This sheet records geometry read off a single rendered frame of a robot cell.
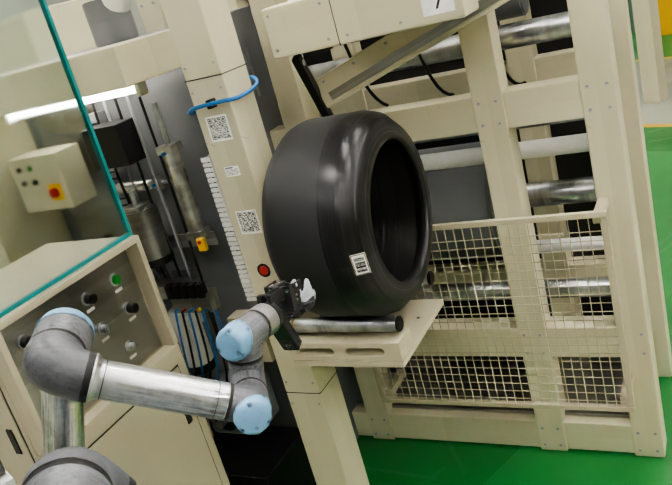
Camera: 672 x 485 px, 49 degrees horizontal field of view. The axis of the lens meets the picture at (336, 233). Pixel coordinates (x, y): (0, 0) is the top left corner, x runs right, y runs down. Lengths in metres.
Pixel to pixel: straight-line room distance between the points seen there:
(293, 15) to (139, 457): 1.35
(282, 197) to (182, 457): 0.93
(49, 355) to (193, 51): 0.99
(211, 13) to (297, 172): 0.51
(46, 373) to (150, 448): 0.88
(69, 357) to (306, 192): 0.73
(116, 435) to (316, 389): 0.63
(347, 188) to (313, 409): 0.88
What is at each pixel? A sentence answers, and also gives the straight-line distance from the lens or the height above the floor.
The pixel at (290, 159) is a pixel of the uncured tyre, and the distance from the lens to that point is 1.96.
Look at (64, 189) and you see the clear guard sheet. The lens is 2.14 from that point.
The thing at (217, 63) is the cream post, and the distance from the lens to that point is 2.10.
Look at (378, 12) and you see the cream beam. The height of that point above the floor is 1.70.
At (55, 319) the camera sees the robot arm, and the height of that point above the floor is 1.34.
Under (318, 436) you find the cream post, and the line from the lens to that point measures 2.53.
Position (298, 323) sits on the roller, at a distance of 2.20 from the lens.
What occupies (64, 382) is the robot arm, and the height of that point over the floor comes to 1.27.
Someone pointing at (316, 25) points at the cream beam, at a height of 1.70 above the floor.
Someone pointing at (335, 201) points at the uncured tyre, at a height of 1.31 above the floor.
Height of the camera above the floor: 1.83
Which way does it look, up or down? 19 degrees down
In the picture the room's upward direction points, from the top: 15 degrees counter-clockwise
